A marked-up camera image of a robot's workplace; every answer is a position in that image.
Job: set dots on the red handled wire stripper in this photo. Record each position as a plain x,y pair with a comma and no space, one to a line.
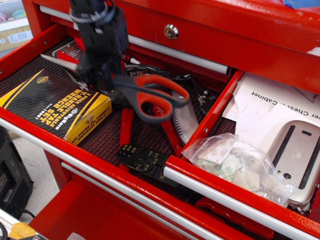
146,161

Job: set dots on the red handled ratchet crimper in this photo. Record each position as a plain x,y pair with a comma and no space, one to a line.
117,98

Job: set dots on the red left open drawer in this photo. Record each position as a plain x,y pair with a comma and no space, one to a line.
104,142

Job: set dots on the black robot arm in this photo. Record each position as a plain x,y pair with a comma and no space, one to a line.
95,4

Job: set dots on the red marker pen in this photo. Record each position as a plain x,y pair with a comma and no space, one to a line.
127,58

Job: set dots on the red lower open drawer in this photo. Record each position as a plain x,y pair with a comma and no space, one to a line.
80,208

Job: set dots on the white cabinet manual paper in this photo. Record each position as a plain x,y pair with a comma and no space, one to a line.
260,107

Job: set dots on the yellow black tap wrench box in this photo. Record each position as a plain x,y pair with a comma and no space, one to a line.
58,105

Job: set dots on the silver folding utility knife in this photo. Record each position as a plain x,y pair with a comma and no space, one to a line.
185,122

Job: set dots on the red and grey scissors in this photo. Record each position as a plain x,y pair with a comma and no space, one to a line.
138,90

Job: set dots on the silver computer mouse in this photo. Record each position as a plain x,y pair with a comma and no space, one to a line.
295,154

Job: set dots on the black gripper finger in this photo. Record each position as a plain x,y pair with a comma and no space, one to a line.
106,71
88,67

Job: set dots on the clear bag of adhesive pads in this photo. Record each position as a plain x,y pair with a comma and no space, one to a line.
230,158

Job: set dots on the black computer case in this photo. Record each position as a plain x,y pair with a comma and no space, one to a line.
15,182

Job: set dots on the silver cabinet key lock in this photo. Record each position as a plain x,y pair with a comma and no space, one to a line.
171,32

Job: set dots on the screwdriver bit set package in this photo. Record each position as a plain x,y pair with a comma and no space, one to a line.
71,52

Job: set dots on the red tool chest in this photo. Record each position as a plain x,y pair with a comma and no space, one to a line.
262,37

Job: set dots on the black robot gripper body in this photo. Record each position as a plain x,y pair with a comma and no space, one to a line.
103,30

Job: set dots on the black metal pliers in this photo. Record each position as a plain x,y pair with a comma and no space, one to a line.
206,96

